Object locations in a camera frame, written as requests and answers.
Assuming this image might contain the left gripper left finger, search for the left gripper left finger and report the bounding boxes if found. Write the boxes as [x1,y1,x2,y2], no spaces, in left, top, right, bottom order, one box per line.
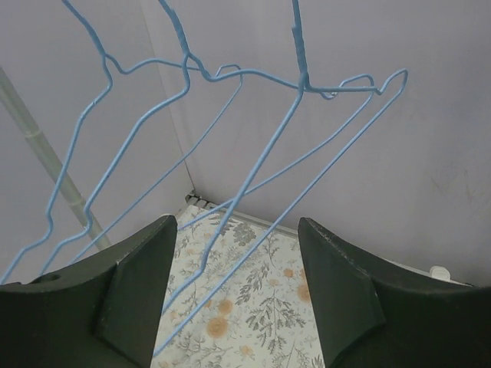
[1,215,177,368]

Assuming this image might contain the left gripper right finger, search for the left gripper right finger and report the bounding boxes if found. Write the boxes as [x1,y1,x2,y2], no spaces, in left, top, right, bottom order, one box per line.
[298,218,490,367]

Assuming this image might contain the floral table mat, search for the floral table mat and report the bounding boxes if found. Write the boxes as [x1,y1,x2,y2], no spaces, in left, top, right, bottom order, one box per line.
[152,205,324,367]

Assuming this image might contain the silver clothes rack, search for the silver clothes rack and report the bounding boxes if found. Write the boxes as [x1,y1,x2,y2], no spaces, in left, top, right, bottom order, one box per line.
[1,68,88,228]

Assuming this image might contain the near blue wire hanger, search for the near blue wire hanger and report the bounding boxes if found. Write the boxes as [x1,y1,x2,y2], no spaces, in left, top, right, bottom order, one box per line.
[153,0,409,357]

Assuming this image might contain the blue wire hanger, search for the blue wire hanger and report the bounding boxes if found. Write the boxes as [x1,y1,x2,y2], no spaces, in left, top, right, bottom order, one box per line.
[0,0,245,284]
[153,0,409,357]
[37,1,375,274]

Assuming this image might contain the middle blue wire hanger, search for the middle blue wire hanger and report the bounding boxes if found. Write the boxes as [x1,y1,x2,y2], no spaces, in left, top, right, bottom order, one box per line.
[37,1,375,274]

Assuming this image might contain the far blue wire hanger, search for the far blue wire hanger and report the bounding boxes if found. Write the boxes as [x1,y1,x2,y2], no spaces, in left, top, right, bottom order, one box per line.
[0,0,245,284]

